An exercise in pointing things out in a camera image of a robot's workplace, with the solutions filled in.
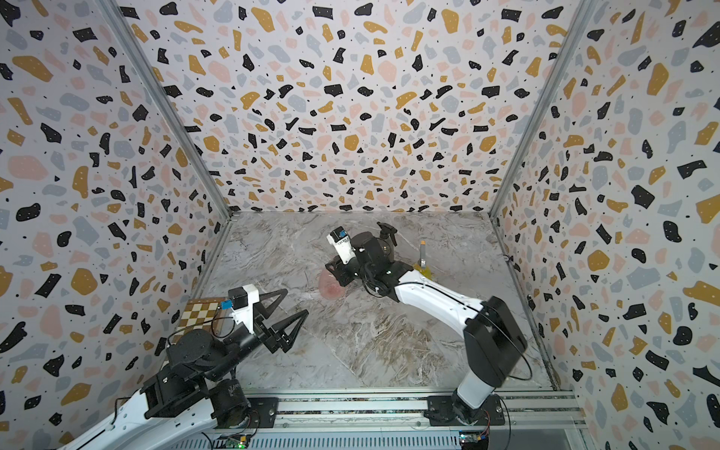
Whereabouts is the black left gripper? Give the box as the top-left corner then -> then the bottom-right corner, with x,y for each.
204,289 -> 307,386

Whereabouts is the pink spray bottle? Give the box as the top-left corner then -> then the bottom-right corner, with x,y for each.
319,270 -> 345,300

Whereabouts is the orange grey spray nozzle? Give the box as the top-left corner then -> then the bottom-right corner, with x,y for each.
417,240 -> 427,270

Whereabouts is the smoky grey spray bottle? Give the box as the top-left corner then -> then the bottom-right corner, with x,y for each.
378,235 -> 396,264

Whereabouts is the yellow spray bottle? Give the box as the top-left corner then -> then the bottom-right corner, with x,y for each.
414,264 -> 433,279

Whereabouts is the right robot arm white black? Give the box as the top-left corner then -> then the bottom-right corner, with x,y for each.
325,222 -> 527,416

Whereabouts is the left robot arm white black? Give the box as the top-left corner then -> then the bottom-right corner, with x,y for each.
67,284 -> 309,449

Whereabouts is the wooden chessboard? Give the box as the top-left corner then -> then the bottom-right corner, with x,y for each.
169,297 -> 226,343

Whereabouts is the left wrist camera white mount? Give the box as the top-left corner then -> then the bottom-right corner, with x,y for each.
220,284 -> 260,334

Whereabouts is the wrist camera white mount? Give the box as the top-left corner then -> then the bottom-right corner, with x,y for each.
220,284 -> 260,334
326,226 -> 356,266

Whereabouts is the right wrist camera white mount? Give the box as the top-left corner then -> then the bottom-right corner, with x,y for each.
326,226 -> 356,266

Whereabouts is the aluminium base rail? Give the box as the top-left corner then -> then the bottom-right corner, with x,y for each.
120,387 -> 592,450

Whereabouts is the aluminium corner post right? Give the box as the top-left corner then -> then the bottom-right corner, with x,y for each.
489,0 -> 597,219

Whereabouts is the aluminium corner post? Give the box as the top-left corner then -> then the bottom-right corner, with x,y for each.
489,0 -> 597,219
96,1 -> 232,221

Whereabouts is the aluminium corner post left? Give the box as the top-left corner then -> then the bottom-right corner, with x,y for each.
96,1 -> 232,221

